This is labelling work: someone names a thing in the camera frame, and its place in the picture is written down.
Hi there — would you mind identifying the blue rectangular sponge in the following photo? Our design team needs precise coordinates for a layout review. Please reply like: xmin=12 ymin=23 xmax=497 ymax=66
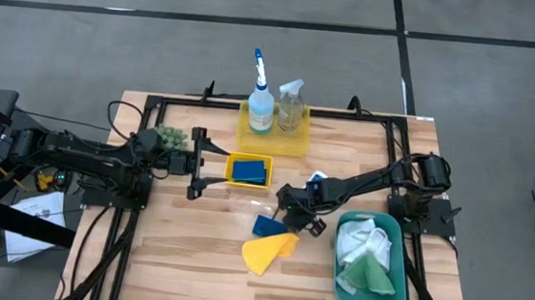
xmin=230 ymin=157 xmax=269 ymax=183
xmin=252 ymin=214 xmax=290 ymax=241

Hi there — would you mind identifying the black aluminium table frame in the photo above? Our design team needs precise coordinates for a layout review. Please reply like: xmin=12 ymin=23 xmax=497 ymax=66
xmin=52 ymin=84 xmax=492 ymax=300

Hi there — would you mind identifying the yellow slotted basket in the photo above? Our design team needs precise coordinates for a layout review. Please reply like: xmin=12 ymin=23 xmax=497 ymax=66
xmin=222 ymin=150 xmax=275 ymax=191

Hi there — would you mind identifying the white paper sheet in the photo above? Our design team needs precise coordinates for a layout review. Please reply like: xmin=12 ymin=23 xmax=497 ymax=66
xmin=0 ymin=187 xmax=71 ymax=268

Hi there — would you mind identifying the white lotion bottle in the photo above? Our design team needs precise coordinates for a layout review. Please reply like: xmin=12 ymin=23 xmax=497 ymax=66
xmin=305 ymin=168 xmax=331 ymax=187

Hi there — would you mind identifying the blue liquid spray bottle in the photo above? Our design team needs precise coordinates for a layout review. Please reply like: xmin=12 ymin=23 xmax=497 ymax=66
xmin=244 ymin=46 xmax=282 ymax=136

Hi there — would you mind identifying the yellow cable connector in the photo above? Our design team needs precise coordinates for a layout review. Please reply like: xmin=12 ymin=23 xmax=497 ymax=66
xmin=35 ymin=171 xmax=56 ymax=194

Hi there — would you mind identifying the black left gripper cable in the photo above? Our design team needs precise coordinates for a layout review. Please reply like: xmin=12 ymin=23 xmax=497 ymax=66
xmin=104 ymin=99 xmax=147 ymax=143

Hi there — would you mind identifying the clear spray bottle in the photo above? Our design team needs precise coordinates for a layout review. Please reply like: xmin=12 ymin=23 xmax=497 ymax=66
xmin=275 ymin=76 xmax=308 ymax=135

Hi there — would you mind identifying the yellow cloth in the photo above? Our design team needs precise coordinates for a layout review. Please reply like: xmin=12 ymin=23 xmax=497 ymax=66
xmin=238 ymin=227 xmax=301 ymax=281

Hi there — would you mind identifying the white cloth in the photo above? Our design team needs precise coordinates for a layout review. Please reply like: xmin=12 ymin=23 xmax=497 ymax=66
xmin=331 ymin=216 xmax=396 ymax=297

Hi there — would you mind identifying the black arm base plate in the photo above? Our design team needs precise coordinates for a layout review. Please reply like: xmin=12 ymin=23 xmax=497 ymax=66
xmin=384 ymin=194 xmax=460 ymax=239
xmin=80 ymin=166 xmax=155 ymax=213

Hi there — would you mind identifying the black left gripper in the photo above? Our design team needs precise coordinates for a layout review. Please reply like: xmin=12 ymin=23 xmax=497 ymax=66
xmin=165 ymin=123 xmax=234 ymax=205

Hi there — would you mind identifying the yellow translucent tray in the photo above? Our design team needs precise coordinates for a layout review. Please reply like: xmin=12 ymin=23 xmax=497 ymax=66
xmin=234 ymin=98 xmax=313 ymax=160

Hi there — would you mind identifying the green cloth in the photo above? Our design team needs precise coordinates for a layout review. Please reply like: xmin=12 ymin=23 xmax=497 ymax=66
xmin=340 ymin=250 xmax=401 ymax=298

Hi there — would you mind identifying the black clamp bracket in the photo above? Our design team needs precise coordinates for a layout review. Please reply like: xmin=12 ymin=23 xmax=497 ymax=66
xmin=185 ymin=78 xmax=274 ymax=105

